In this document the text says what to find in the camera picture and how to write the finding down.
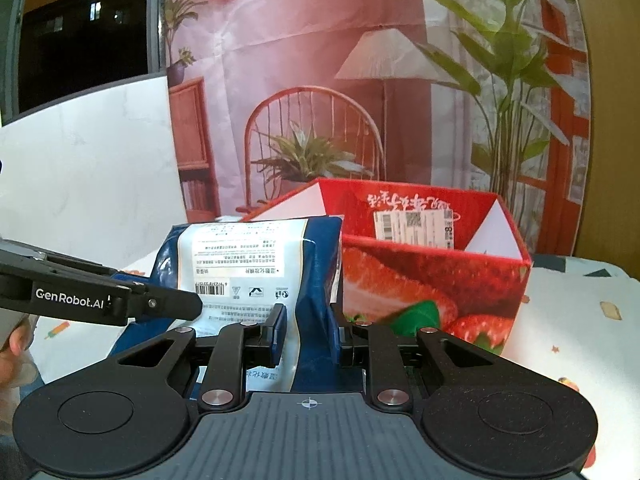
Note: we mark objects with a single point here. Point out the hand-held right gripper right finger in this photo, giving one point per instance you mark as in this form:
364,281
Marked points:
341,342

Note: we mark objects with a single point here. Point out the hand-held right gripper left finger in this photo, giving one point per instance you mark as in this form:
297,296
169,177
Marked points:
276,335

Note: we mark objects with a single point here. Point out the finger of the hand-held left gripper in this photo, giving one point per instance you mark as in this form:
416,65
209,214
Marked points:
167,302

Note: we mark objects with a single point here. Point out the blue and white packet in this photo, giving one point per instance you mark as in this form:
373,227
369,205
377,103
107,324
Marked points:
235,255

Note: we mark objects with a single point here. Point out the red strawberry print box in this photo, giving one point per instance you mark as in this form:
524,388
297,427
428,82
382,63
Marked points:
400,280

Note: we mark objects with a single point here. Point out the person's left hand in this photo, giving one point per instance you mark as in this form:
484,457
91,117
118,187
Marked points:
21,355

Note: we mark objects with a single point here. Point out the white marble board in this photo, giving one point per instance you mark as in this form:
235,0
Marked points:
90,170

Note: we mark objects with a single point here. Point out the wooden panel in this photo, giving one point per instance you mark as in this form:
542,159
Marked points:
612,135

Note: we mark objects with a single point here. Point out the grey window frame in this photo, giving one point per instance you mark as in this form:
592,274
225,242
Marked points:
156,10

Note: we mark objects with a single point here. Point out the printed wall tapestry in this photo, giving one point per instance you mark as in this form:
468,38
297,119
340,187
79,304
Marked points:
300,35

